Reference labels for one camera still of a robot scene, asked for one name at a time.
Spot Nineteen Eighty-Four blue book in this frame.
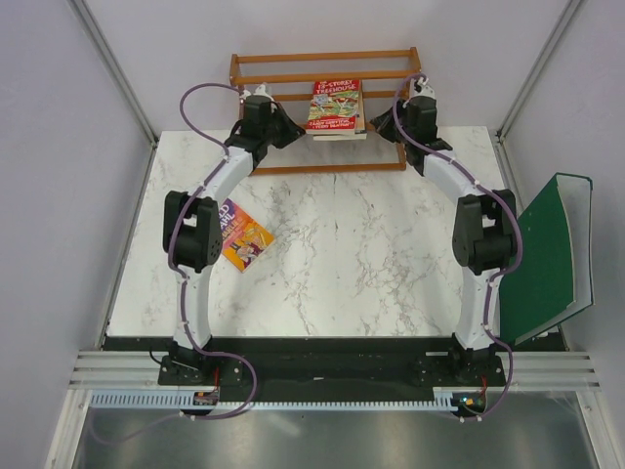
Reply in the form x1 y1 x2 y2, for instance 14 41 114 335
307 129 367 142

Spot red Treehouse book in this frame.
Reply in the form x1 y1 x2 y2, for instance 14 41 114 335
306 79 361 132

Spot Roald Dahl yellow purple book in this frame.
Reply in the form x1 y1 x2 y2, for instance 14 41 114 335
219 198 274 273

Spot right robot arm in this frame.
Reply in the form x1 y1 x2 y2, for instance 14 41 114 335
371 95 521 385

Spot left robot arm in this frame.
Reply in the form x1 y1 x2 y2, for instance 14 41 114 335
163 84 305 350

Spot wooden book rack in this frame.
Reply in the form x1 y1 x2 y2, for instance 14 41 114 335
229 47 422 176

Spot green lever arch file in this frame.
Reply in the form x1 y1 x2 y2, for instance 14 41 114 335
499 173 594 345

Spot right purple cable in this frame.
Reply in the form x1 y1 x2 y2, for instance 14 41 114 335
392 72 524 424

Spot right aluminium frame post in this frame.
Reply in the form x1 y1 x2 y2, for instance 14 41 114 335
491 0 586 144

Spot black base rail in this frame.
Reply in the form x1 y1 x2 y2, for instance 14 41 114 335
104 333 566 401

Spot white slotted cable duct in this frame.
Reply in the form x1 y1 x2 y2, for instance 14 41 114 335
89 388 485 411

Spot aluminium front rail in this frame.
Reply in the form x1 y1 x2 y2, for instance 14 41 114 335
69 351 601 392

